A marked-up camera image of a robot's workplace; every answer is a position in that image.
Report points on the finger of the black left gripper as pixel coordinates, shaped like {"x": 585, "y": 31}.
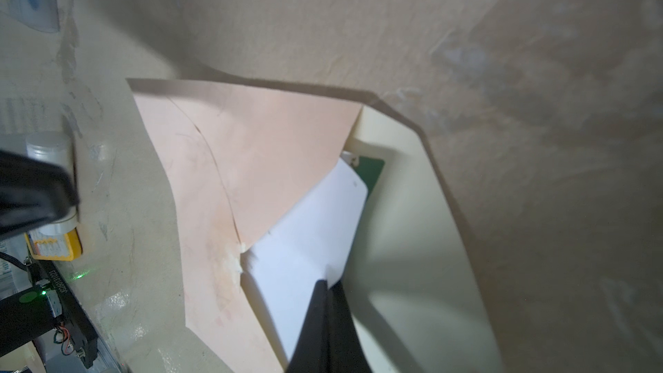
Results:
{"x": 33, "y": 194}

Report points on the yellow calculator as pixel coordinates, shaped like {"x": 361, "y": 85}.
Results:
{"x": 64, "y": 248}

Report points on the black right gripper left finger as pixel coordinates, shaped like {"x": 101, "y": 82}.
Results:
{"x": 311, "y": 353}

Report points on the pink envelope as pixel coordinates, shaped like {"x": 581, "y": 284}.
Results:
{"x": 237, "y": 157}

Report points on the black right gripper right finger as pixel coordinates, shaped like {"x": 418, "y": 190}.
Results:
{"x": 345, "y": 353}

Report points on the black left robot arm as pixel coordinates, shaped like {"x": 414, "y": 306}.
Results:
{"x": 48, "y": 305}

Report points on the white letter with green border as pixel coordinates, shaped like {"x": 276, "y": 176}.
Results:
{"x": 310, "y": 243}

